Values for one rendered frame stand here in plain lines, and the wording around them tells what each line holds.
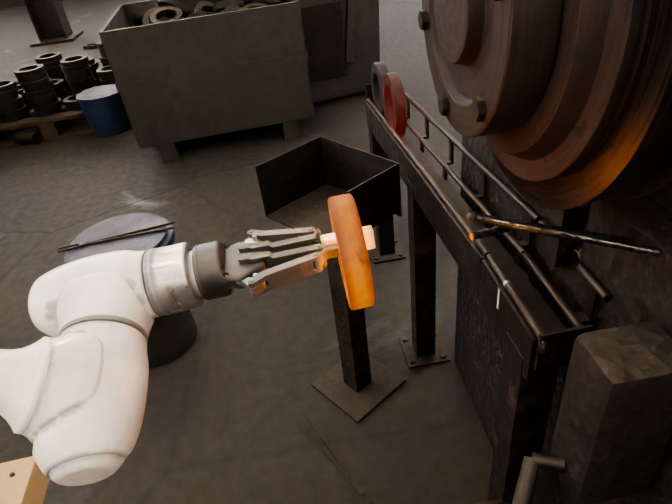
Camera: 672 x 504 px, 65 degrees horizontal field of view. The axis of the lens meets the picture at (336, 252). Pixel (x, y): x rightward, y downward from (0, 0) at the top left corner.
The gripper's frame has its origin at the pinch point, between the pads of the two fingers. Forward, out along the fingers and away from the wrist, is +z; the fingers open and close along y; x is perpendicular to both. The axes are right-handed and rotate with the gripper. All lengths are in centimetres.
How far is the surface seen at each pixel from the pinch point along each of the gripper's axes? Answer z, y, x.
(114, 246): -63, -78, -38
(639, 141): 23.9, 20.9, 18.1
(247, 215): -35, -158, -82
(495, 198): 32.0, -28.4, -16.7
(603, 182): 23.6, 17.4, 12.5
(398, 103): 26, -83, -15
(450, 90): 15.7, -3.4, 16.4
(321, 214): -2, -49, -24
